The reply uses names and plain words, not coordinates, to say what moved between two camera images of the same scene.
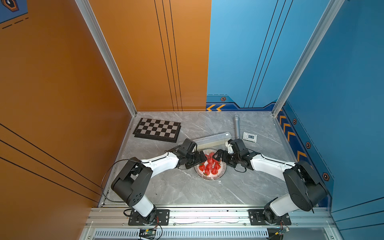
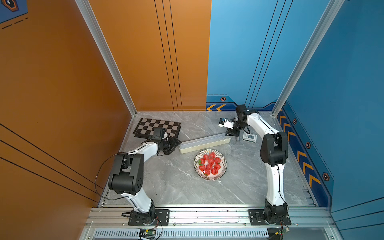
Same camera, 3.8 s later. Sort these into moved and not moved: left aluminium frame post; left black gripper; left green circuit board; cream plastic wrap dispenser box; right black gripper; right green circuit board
Moved: right black gripper; left black gripper
Not moved: right green circuit board; left green circuit board; left aluminium frame post; cream plastic wrap dispenser box
